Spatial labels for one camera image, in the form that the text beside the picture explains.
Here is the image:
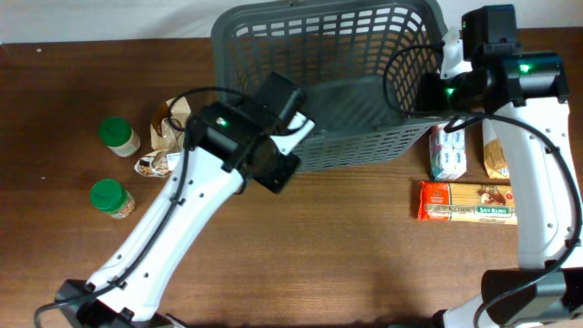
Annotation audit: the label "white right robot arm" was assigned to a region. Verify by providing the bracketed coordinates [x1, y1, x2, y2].
[415, 5, 582, 327]

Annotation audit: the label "San Remo spaghetti packet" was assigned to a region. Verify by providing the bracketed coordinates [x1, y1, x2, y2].
[417, 181, 517, 225]

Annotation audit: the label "green lid jar labelled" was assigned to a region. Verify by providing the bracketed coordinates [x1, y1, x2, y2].
[90, 179, 136, 219]

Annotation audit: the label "orange brown snack bag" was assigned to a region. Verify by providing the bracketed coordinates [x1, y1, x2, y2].
[482, 120, 509, 179]

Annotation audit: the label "Kleenex tissue multipack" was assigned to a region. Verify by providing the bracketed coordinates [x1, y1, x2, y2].
[429, 124, 467, 181]

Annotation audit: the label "crumpled brown paper snack bag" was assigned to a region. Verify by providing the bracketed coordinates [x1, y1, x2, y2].
[134, 98, 184, 178]

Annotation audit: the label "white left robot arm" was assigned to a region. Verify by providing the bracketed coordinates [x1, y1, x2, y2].
[34, 73, 315, 327]

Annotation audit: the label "green lid jar cream contents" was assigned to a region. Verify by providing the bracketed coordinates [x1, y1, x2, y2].
[98, 117, 141, 158]

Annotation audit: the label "grey plastic laundry basket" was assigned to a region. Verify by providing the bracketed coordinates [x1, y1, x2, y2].
[210, 0, 446, 171]

